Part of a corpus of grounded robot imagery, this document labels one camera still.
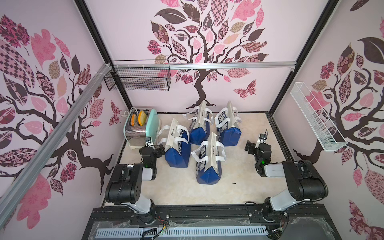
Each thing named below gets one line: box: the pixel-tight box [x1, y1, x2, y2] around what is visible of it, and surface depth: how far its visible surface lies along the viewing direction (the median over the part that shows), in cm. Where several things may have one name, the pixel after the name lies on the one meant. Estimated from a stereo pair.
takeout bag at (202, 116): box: [183, 100, 213, 146], surface depth 94 cm
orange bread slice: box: [130, 114, 137, 126], surface depth 92 cm
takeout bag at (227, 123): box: [214, 100, 242, 147], surface depth 94 cm
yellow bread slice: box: [138, 110, 147, 127], surface depth 94 cm
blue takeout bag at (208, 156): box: [191, 132, 226, 185], surface depth 77 cm
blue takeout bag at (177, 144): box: [157, 118, 191, 168], surface depth 84 cm
